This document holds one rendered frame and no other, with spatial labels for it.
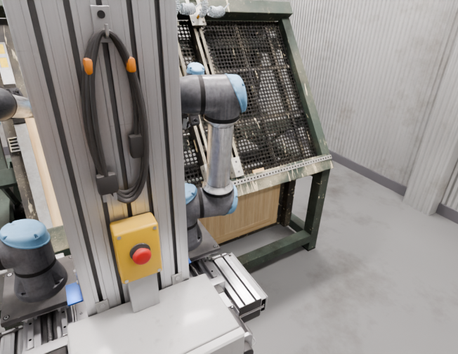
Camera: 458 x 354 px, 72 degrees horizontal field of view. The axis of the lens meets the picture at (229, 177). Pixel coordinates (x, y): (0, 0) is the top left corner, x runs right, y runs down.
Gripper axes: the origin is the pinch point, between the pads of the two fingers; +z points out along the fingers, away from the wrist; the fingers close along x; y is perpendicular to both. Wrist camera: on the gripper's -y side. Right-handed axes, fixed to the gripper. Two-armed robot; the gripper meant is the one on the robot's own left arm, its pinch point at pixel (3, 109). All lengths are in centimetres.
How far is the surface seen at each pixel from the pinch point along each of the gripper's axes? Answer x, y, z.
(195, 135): 56, -77, 6
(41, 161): 25.4, 0.1, 11.7
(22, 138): 11.7, 0.5, 9.6
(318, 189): 143, -147, 20
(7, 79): -16.4, -10.3, 9.7
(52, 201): 45.0, 7.0, 11.6
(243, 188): 100, -85, 7
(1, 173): 20.2, 16.7, 17.2
